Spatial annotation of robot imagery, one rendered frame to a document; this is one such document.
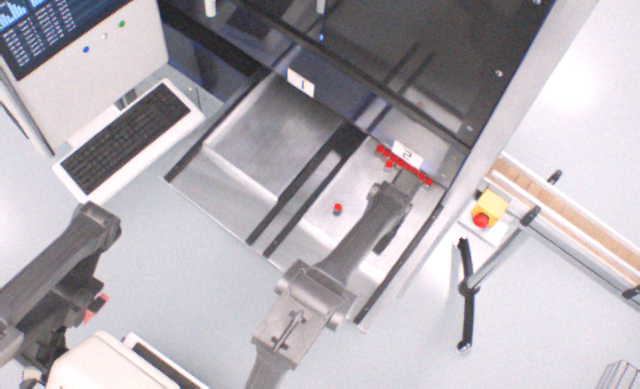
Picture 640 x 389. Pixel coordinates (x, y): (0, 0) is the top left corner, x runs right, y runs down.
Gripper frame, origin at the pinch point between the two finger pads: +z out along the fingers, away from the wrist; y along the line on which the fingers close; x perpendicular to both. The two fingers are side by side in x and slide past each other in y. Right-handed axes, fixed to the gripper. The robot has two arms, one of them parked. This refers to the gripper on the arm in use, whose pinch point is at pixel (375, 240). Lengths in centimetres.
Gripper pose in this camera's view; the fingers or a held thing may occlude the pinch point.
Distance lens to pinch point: 151.4
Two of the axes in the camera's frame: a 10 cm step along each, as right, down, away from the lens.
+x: -8.0, -5.7, 2.1
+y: 6.0, -7.2, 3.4
